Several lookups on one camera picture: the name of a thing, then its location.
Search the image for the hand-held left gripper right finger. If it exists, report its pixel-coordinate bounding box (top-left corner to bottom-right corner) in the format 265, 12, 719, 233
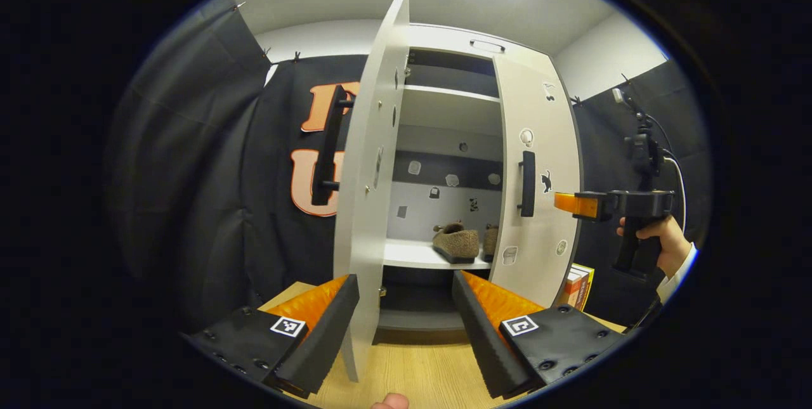
452, 270, 627, 400

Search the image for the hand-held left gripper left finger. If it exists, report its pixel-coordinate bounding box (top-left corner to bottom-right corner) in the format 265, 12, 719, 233
180, 274, 361, 399

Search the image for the white cabinet door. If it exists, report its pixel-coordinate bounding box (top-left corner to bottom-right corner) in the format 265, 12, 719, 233
488, 54, 582, 308
311, 0, 411, 383

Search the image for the brown fuzzy shoe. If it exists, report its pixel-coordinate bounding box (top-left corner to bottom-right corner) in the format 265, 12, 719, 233
433, 222, 481, 264
482, 224, 501, 263

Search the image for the white shoe cabinet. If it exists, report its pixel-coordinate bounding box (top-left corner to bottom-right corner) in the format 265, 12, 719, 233
379, 23, 575, 334

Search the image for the black backdrop cloth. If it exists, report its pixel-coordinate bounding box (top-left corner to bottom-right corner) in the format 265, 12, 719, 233
571, 60, 714, 327
108, 6, 369, 334

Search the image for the yellow book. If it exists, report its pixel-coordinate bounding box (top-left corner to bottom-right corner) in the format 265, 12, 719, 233
574, 263, 596, 312

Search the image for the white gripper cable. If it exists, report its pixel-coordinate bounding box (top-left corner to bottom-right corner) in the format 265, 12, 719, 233
612, 88, 688, 232

